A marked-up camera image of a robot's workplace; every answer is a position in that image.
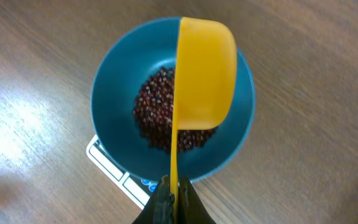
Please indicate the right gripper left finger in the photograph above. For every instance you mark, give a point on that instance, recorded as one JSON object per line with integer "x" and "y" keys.
{"x": 159, "y": 208}

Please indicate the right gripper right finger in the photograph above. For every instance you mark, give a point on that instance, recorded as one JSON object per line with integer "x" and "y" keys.
{"x": 190, "y": 208}

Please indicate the yellow plastic measuring scoop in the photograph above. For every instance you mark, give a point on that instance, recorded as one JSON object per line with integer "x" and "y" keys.
{"x": 205, "y": 77}

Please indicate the white digital kitchen scale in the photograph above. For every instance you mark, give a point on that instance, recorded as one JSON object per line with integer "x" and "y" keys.
{"x": 138, "y": 190}

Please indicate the red beans in bowl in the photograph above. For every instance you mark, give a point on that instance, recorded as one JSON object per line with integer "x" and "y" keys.
{"x": 153, "y": 109}

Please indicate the teal plastic bowl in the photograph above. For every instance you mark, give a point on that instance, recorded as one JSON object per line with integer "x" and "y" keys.
{"x": 131, "y": 60}

